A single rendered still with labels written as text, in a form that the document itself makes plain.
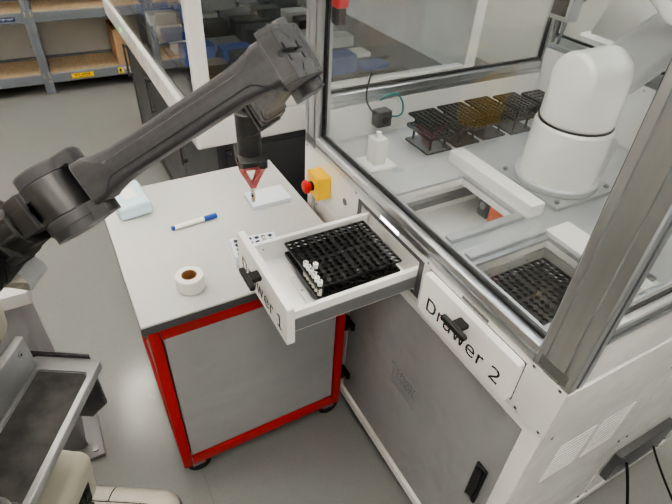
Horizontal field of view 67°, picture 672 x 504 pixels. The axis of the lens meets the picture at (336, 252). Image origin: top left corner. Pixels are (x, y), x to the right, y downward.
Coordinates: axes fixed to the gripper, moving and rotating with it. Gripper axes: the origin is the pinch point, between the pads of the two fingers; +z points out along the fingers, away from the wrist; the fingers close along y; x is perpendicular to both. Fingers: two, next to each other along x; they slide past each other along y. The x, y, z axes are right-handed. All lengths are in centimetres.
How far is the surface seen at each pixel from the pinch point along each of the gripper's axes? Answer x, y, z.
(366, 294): -17.9, -35.3, 9.9
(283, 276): -2.4, -20.7, 13.7
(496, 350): -35, -60, 5
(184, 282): 20.6, -12.6, 17.0
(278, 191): -11.8, 25.6, 21.2
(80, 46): 80, 381, 89
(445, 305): -32, -45, 7
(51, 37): 100, 377, 79
